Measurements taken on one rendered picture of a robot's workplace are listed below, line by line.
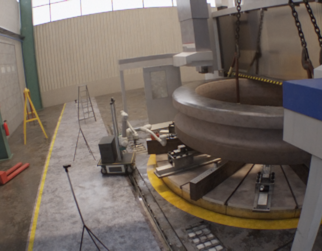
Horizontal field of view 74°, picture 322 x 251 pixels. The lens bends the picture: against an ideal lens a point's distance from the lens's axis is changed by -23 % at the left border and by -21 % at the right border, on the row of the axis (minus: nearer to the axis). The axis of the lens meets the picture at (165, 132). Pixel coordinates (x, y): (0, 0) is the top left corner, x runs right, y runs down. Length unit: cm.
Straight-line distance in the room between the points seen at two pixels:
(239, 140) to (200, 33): 481
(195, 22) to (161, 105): 341
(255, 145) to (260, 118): 55
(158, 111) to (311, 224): 849
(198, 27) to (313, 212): 767
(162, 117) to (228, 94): 274
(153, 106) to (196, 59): 243
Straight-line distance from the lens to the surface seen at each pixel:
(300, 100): 153
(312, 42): 647
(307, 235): 182
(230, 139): 482
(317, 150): 151
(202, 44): 869
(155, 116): 968
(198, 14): 872
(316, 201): 166
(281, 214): 466
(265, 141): 464
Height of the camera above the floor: 291
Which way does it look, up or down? 18 degrees down
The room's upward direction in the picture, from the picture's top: 6 degrees counter-clockwise
